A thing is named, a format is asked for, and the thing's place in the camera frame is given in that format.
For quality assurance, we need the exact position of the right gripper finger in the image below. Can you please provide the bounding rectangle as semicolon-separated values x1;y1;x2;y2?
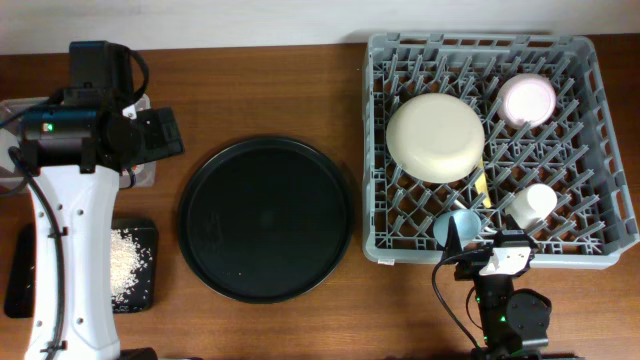
493;215;531;246
442;217;463;260

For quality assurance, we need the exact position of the light blue plastic cup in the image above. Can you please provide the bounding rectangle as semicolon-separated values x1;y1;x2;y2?
433;210;482;248

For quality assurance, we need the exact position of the white plastic cup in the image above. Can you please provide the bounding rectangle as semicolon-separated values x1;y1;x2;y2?
505;183;557;230

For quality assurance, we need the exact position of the yellow plastic knife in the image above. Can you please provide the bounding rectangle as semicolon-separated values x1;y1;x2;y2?
474;160;492;208

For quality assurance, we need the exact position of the large beige bowl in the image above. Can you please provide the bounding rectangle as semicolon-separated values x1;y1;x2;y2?
386;93;485;184

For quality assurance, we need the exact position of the pile of rice grains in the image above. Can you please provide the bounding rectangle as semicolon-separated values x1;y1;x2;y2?
110;229;152;305

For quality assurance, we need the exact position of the small pink bowl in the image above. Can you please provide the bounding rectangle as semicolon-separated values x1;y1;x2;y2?
497;74;557;129

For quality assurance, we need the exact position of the white plastic fork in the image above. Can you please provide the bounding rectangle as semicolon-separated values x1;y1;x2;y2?
453;200;497;234

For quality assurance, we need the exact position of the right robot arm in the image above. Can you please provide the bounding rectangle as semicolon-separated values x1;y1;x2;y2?
437;218;552;359

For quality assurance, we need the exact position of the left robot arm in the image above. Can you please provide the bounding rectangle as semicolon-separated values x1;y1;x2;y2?
8;41;185;359

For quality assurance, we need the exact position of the grey plastic dishwasher rack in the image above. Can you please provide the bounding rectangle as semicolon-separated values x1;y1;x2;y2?
362;33;639;269

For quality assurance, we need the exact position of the clear plastic waste bin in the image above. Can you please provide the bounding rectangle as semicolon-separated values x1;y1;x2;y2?
1;97;156;191

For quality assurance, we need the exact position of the round black serving tray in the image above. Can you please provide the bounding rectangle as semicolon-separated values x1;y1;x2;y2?
177;136;355;304

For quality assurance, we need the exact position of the black rectangular tray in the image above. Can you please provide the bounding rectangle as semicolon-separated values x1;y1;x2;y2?
4;218;159;318

